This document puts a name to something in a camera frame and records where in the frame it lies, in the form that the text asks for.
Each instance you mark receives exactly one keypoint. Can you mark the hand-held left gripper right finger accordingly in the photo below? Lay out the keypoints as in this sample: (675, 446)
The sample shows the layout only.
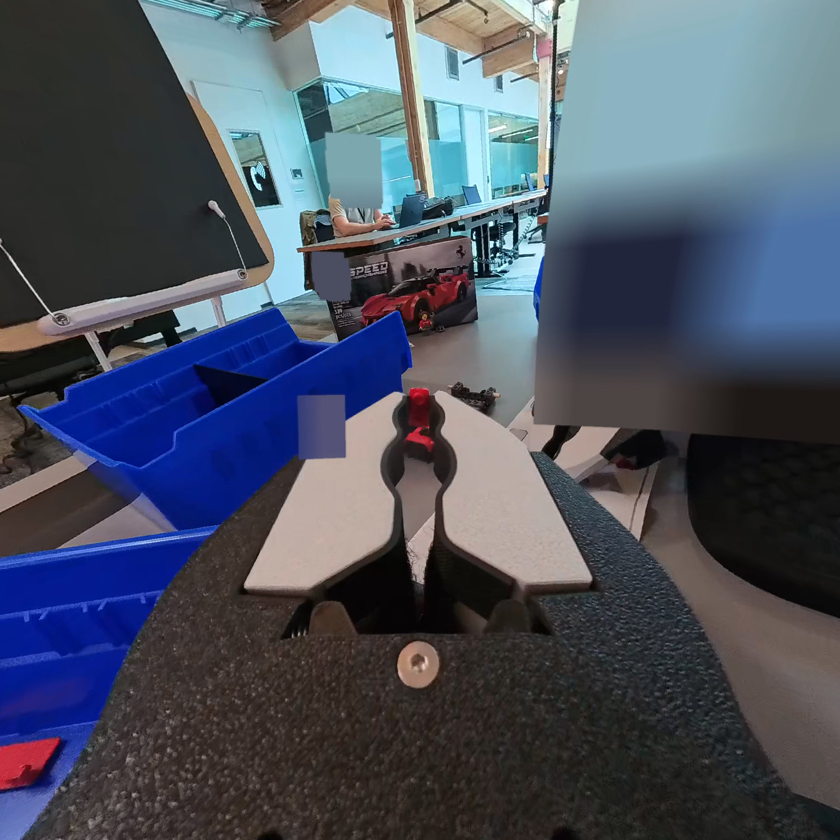
(512, 518)

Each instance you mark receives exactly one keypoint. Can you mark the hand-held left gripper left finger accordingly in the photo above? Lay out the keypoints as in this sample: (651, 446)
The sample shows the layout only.
(328, 512)

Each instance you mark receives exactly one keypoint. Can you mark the small red lego assembly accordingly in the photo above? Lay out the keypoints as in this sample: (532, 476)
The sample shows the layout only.
(420, 403)

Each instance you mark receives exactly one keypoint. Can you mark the partly built lego car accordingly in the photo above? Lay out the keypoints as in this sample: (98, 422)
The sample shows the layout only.
(472, 397)

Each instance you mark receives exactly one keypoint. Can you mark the lego minifigure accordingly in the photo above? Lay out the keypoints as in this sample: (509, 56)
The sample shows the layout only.
(427, 321)

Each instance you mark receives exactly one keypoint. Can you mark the lego set box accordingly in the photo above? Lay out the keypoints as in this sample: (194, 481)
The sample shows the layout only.
(420, 289)

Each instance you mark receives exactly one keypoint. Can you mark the flat red lego plate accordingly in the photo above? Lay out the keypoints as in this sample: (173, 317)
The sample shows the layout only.
(26, 761)

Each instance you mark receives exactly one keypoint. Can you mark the blue plastic bin with label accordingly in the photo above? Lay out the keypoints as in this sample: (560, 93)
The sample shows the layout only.
(197, 446)

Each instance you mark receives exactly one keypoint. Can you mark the black bin divider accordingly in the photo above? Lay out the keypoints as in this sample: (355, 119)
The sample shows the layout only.
(229, 387)

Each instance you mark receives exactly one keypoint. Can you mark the black quilted foam pad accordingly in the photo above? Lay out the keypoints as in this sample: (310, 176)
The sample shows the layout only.
(774, 525)

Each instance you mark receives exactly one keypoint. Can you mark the office chair with jacket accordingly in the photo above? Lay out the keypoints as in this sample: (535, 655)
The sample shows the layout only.
(315, 229)

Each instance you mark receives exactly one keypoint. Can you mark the long wooden desk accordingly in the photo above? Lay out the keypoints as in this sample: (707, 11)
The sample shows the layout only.
(472, 211)

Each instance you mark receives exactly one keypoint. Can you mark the open laptop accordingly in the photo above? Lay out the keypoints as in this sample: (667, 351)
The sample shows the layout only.
(412, 211)

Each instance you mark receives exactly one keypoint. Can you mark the black bag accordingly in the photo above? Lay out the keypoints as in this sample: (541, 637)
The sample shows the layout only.
(438, 207)

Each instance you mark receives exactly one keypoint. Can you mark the white door with phone sign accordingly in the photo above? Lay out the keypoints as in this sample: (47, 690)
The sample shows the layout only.
(253, 111)

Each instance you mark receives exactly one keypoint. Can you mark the black board with wooden edge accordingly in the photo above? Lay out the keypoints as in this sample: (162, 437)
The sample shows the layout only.
(98, 164)

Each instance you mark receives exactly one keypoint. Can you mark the wooden pillar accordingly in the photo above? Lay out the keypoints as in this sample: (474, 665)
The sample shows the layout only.
(410, 98)

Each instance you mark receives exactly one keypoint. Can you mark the white metal board frame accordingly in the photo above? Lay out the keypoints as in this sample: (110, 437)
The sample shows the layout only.
(144, 305)

